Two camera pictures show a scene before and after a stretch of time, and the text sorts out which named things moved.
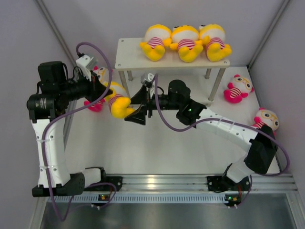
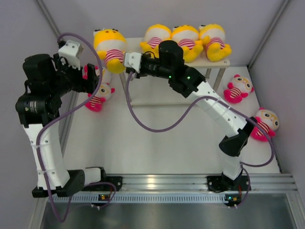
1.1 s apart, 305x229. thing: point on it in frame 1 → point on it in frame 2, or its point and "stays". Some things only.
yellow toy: (213, 36) stays
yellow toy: (157, 36) stays
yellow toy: (185, 38) stays
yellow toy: (119, 101) → (110, 45)
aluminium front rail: (140, 184) stays
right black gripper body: (165, 104) → (151, 67)
